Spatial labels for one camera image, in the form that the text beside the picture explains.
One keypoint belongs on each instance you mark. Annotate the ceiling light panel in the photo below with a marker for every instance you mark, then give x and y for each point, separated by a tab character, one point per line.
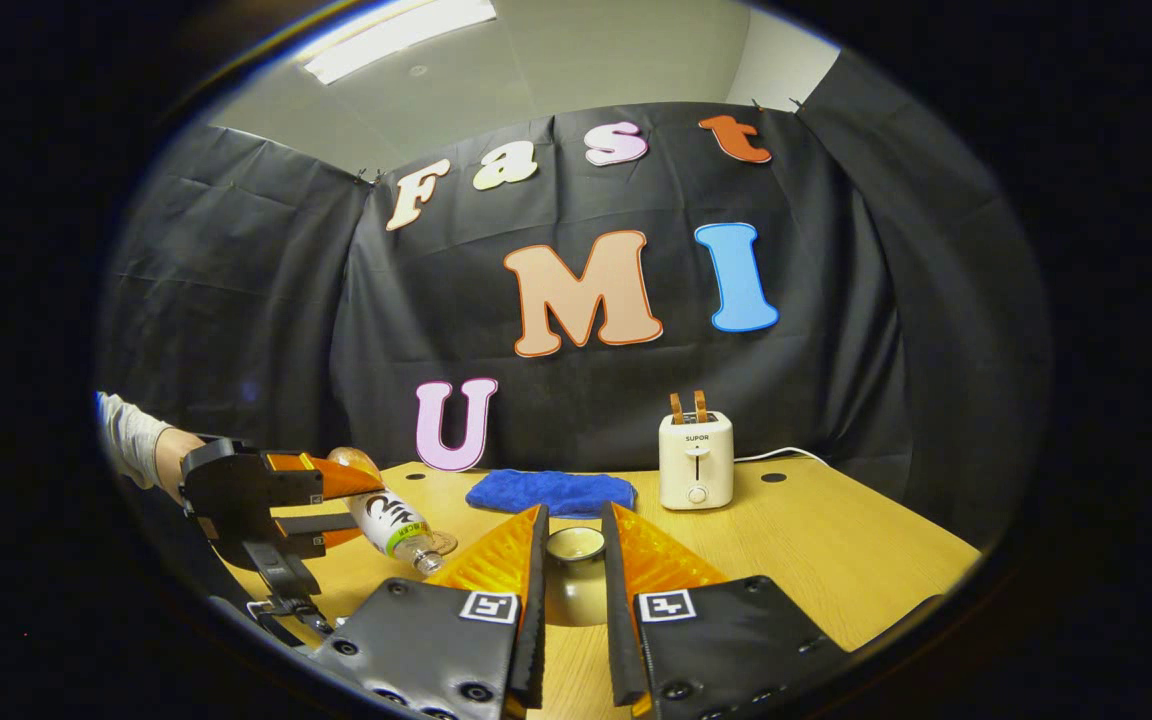
396	35

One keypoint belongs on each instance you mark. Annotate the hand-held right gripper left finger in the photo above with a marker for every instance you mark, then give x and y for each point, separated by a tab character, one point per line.
534	640

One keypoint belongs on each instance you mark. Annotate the blue towel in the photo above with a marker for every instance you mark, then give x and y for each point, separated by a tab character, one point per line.
546	490

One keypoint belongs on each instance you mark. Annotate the black backdrop cloth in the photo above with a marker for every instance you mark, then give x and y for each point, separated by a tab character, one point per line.
236	300

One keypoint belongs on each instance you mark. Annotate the clear labelled water bottle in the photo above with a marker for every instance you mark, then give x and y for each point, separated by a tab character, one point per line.
391	520

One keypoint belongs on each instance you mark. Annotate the cream toaster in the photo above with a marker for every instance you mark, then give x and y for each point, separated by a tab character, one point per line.
696	470

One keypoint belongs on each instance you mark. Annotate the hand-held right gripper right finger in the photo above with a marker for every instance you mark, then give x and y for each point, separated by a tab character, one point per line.
621	650

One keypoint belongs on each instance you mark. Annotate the round cork coaster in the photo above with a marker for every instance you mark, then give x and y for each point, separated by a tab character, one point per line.
449	542

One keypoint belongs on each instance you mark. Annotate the toast bread slice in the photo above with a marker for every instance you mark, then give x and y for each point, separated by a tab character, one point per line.
677	410
701	408

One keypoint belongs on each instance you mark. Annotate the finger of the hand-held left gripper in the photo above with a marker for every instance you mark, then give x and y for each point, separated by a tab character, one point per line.
336	478
316	525

